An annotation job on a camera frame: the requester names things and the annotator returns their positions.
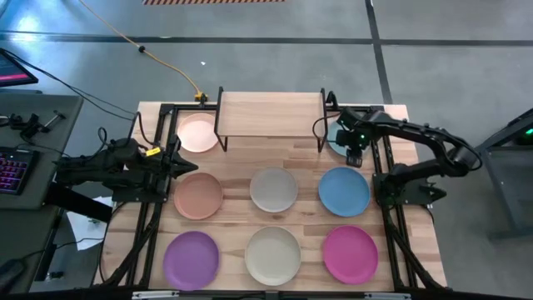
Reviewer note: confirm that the pale peach plate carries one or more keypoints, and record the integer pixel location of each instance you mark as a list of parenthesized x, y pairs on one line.
[(196, 133)]

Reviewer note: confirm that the white paper sheet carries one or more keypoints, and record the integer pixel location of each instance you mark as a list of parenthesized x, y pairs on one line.
[(83, 229)]

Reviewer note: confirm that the wooden shelf, black metal legs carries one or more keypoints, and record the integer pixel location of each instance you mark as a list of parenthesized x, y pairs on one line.
[(270, 114)]

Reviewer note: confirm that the black aluminium table frame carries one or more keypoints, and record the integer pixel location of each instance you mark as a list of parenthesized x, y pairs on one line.
[(165, 111)]

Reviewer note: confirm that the dark metal cart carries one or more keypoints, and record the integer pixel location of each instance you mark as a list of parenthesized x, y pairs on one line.
[(516, 187)]

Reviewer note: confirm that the silver metal bracket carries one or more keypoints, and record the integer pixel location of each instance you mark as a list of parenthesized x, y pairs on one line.
[(155, 295), (387, 296)]

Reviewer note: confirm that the backlit black keyboard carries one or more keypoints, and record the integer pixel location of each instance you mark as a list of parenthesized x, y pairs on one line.
[(14, 171)]

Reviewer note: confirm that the terracotta plate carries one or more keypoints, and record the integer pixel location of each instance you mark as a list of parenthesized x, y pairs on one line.
[(198, 196)]

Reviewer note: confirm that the purple plate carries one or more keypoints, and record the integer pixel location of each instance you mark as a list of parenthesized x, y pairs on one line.
[(191, 260)]

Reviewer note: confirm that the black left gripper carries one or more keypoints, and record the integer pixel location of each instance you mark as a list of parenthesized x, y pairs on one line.
[(168, 163)]

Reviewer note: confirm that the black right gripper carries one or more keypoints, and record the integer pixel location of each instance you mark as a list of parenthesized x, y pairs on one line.
[(354, 118)]

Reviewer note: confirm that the cream plate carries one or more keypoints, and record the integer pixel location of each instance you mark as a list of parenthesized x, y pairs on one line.
[(272, 256)]

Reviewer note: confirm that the pale teal plate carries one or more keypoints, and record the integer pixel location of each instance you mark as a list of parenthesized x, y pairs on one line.
[(332, 141)]

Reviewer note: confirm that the grey side desk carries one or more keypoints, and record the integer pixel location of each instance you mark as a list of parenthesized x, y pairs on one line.
[(50, 133)]

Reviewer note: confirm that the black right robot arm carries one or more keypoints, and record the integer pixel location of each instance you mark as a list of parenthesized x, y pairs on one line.
[(420, 134)]

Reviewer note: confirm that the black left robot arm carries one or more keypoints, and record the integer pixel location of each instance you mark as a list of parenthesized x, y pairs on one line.
[(116, 166)]

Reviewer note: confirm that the magenta plate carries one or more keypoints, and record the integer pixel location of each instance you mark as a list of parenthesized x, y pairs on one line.
[(350, 255)]

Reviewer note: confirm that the light grey plate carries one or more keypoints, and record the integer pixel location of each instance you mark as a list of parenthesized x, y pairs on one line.
[(273, 189)]

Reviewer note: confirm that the black clamp tool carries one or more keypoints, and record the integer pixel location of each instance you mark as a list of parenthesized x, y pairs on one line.
[(29, 125)]

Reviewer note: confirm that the tilted computer monitor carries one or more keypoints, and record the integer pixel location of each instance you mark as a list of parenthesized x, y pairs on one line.
[(12, 68)]

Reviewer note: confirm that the small black adapter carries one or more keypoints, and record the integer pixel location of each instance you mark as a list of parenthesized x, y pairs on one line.
[(56, 275)]

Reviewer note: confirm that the blue plate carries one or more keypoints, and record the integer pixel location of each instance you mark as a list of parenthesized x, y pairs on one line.
[(344, 191)]

